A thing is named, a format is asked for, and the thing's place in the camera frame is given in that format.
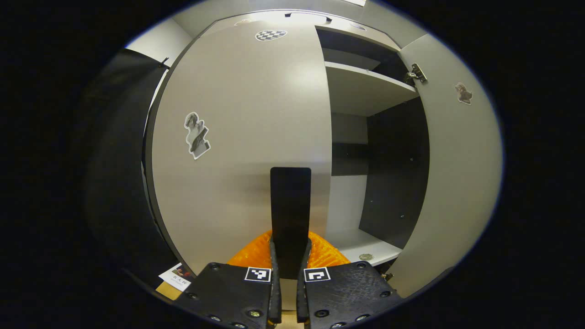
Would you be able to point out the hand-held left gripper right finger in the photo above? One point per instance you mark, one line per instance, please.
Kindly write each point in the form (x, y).
(301, 297)

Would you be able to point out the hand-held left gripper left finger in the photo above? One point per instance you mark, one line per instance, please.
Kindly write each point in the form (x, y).
(275, 297)

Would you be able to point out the grey double-door shoe cabinet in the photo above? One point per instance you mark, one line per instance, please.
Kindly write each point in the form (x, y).
(393, 183)

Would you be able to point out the grey shoe cabinet door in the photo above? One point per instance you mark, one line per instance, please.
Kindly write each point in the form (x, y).
(457, 183)
(237, 114)

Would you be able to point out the light grey cabinet shelf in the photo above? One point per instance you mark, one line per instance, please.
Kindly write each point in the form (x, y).
(365, 91)

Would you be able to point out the grey cabinet drawer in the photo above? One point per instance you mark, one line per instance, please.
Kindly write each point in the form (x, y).
(356, 31)

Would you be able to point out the small round disc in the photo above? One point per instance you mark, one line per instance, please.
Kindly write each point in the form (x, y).
(366, 257)

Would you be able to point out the white booklet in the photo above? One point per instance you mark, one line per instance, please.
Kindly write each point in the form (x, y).
(176, 276)

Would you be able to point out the black backdrop cloth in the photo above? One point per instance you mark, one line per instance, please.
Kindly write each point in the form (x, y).
(119, 160)

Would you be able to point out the long ceiling light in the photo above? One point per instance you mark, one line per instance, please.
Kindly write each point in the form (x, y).
(354, 2)

